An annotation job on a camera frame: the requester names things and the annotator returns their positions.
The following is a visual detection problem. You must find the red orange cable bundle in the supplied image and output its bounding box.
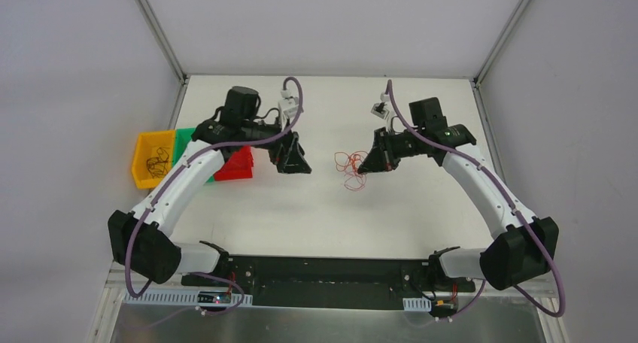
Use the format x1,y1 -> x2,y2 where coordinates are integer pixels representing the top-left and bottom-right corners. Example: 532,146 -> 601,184
333,151 -> 369,193

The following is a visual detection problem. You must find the dark thin cable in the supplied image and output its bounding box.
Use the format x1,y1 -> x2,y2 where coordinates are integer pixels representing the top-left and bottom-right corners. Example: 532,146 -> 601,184
144,157 -> 166,178

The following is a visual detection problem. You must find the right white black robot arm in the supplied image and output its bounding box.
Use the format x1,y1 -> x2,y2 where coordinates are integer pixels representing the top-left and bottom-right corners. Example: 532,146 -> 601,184
357,96 -> 559,290

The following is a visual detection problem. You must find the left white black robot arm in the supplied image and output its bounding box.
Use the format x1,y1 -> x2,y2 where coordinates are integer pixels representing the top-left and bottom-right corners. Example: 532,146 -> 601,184
108,87 -> 311,286

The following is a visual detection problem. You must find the red plastic bin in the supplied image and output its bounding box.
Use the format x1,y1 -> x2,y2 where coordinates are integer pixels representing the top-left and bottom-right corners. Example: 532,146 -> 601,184
212,146 -> 254,182

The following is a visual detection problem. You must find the green plastic bin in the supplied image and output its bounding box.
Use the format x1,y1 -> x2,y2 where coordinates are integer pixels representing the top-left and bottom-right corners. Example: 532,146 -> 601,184
172,127 -> 196,167

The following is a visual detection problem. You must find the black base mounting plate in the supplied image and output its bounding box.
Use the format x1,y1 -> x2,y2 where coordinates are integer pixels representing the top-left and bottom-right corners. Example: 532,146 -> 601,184
212,255 -> 476,310

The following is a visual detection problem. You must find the yellow plastic bin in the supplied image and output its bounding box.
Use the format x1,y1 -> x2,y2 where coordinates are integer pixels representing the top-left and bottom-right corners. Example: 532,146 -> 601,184
131,130 -> 175,190

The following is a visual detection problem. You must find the left controller circuit board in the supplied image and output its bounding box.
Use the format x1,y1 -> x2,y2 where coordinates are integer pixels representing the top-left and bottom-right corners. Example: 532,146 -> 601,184
197,291 -> 232,305

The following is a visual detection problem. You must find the controller circuit board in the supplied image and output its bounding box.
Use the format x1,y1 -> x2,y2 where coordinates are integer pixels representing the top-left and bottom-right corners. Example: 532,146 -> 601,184
197,291 -> 232,305
430,301 -> 457,318

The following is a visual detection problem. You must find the right controller circuit board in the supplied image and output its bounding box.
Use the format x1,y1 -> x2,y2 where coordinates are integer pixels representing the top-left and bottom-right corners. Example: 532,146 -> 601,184
430,301 -> 457,318

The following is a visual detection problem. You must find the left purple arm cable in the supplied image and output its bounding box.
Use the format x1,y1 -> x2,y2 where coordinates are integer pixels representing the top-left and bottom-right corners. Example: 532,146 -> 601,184
122,77 -> 305,317

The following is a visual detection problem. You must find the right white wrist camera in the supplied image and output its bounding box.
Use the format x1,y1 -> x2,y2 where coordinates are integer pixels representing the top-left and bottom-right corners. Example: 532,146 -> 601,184
371,102 -> 392,121

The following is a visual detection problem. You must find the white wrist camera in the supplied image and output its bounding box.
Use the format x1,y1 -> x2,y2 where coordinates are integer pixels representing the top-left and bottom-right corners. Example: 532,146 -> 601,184
278,90 -> 303,129
371,102 -> 392,121

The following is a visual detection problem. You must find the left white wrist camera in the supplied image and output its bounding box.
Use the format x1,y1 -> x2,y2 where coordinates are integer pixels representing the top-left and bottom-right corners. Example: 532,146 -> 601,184
278,90 -> 303,129

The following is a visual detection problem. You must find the right white slotted cable duct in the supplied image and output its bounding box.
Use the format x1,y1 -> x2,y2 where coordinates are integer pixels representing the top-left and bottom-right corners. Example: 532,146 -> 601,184
402,297 -> 432,312

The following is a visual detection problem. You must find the white slotted cable duct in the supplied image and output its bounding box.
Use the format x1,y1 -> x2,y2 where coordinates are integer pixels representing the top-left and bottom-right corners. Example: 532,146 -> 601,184
123,289 -> 253,308
402,297 -> 432,312

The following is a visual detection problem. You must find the left white slotted cable duct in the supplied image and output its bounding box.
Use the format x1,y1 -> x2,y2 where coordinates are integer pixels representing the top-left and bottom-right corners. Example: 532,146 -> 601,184
123,289 -> 253,308

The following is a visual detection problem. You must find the aluminium frame rail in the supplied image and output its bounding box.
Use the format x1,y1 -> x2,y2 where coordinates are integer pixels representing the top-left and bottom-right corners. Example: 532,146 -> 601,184
105,254 -> 554,298

